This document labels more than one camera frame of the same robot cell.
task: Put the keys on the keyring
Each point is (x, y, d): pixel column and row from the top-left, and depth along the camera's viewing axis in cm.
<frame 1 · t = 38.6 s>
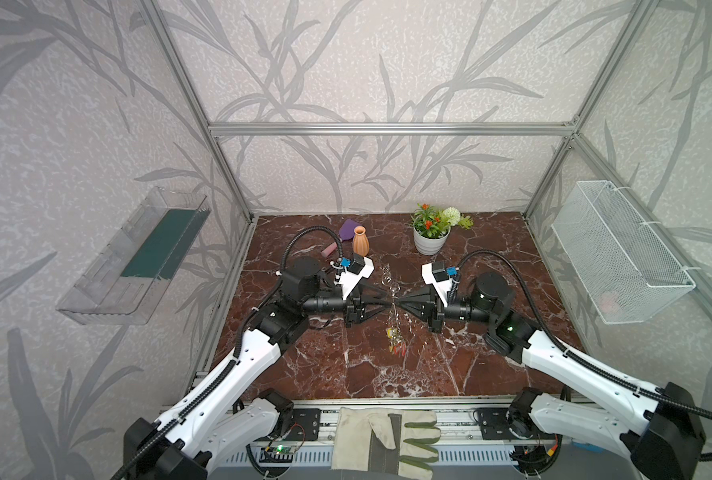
left hand: (387, 295, 64), fingers open
right hand: (399, 293, 64), fingers closed
orange ribbed vase: (360, 241, 104), point 9 cm above the table
white pot artificial plant: (431, 227, 100), point 15 cm above the table
orange red key tag: (395, 350, 71), point 18 cm above the table
yellow key tag: (389, 332, 67), point 24 cm above the table

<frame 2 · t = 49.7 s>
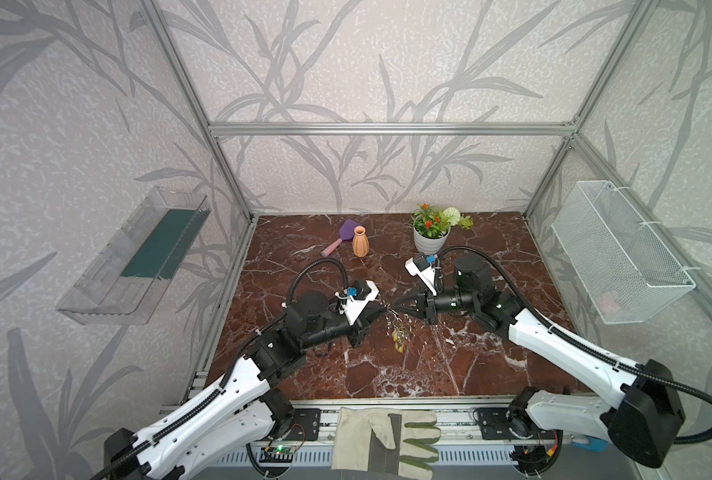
left hand: (388, 304, 66), fingers closed
right hand: (395, 297, 69), fingers closed
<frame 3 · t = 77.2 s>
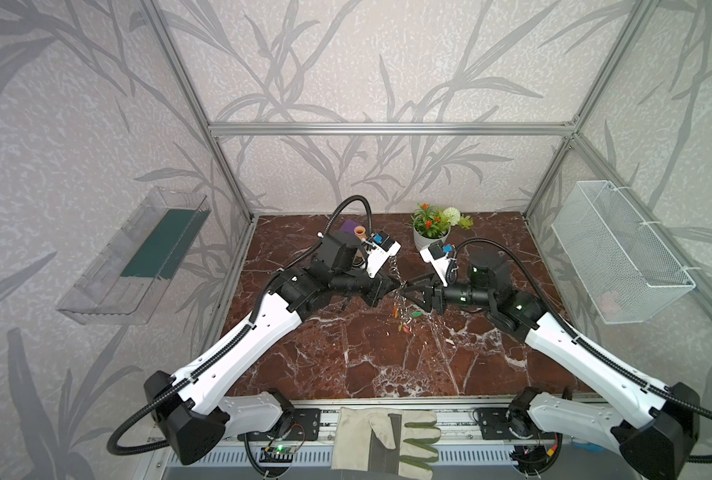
left hand: (401, 276, 66), fingers closed
right hand: (406, 279, 68), fingers open
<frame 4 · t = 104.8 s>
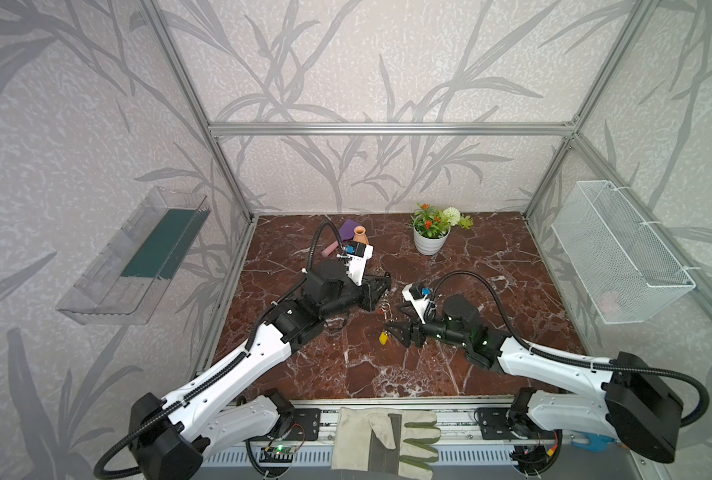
left hand: (393, 275, 69), fingers closed
right hand: (393, 307, 76), fingers open
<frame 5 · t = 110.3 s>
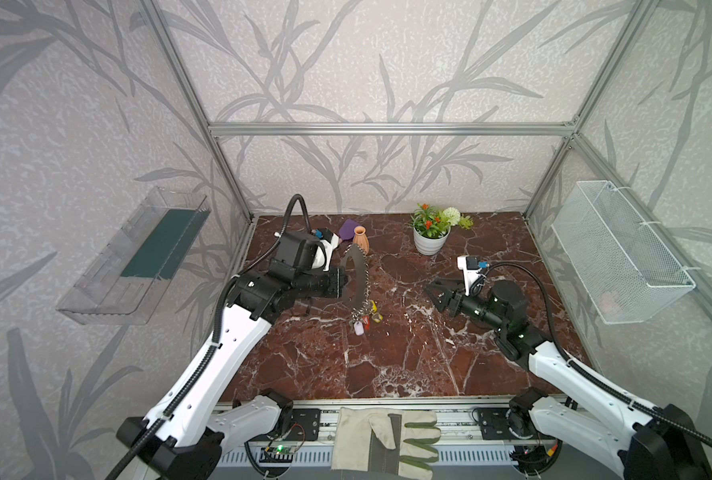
left hand: (353, 271, 68), fingers closed
right hand: (431, 275, 75), fingers open
yellow key tag: (377, 317, 81), point 13 cm above the table
red key tag: (367, 323, 80), point 13 cm above the table
purple key tag: (359, 328, 77), point 15 cm above the table
